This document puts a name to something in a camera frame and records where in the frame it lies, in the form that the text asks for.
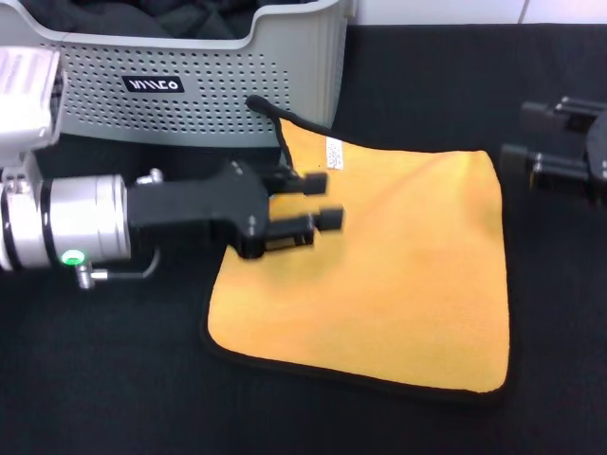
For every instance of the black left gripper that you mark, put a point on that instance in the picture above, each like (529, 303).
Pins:
(189, 204)

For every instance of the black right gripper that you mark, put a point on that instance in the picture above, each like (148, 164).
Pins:
(598, 161)

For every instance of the black folded cloth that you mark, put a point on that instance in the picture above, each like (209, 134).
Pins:
(104, 19)

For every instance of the silver elbow connector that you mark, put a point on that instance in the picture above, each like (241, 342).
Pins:
(149, 177)

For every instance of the dark grey folded cloth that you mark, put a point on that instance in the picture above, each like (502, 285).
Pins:
(204, 23)

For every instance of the yellow and grey towel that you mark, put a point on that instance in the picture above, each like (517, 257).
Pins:
(379, 265)

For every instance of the grey perforated storage box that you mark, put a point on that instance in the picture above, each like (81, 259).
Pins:
(213, 109)

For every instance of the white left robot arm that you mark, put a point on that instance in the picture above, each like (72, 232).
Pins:
(80, 223)

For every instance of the black tablecloth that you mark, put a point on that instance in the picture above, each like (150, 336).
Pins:
(118, 379)

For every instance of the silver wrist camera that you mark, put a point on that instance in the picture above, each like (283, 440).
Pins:
(26, 95)

